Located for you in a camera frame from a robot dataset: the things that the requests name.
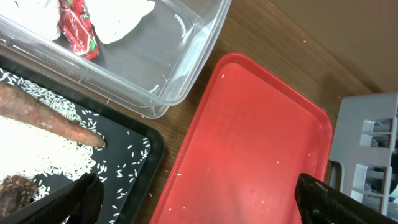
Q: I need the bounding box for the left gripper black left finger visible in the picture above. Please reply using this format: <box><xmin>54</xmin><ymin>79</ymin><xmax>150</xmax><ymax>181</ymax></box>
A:
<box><xmin>1</xmin><ymin>173</ymin><xmax>104</xmax><ymax>224</ymax></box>

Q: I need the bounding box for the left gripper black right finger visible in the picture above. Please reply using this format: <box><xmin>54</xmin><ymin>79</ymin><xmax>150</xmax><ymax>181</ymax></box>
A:
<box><xmin>295</xmin><ymin>173</ymin><xmax>397</xmax><ymax>224</ymax></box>

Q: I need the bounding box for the brown carrot piece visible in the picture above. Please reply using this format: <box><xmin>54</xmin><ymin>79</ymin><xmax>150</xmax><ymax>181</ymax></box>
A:
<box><xmin>1</xmin><ymin>83</ymin><xmax>106</xmax><ymax>147</ymax></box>

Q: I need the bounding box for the black waste tray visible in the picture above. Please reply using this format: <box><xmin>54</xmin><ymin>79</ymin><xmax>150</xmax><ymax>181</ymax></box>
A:
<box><xmin>1</xmin><ymin>57</ymin><xmax>165</xmax><ymax>223</ymax></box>

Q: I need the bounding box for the grey dishwasher rack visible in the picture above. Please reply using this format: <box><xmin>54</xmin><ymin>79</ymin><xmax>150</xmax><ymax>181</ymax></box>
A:
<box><xmin>329</xmin><ymin>93</ymin><xmax>397</xmax><ymax>220</ymax></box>

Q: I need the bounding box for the brown food lump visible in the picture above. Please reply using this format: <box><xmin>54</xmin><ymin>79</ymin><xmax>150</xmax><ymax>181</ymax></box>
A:
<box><xmin>1</xmin><ymin>175</ymin><xmax>38</xmax><ymax>218</ymax></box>

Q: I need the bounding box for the pile of rice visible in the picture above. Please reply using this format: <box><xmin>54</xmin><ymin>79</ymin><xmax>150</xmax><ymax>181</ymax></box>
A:
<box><xmin>0</xmin><ymin>68</ymin><xmax>152</xmax><ymax>224</ymax></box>

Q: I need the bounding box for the red plastic tray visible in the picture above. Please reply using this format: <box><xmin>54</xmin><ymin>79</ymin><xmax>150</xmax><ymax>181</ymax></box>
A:
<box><xmin>151</xmin><ymin>53</ymin><xmax>333</xmax><ymax>223</ymax></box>

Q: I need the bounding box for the clear plastic bin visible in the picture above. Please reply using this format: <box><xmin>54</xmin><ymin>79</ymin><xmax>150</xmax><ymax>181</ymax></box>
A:
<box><xmin>1</xmin><ymin>0</ymin><xmax>231</xmax><ymax>118</ymax></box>

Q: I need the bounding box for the red snack wrapper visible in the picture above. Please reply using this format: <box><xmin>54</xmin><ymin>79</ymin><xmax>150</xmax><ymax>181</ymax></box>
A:
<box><xmin>58</xmin><ymin>0</ymin><xmax>99</xmax><ymax>60</ymax></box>

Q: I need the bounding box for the crumpled white paper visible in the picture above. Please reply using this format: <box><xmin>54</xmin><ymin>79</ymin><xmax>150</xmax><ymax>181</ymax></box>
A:
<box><xmin>1</xmin><ymin>0</ymin><xmax>155</xmax><ymax>44</ymax></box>

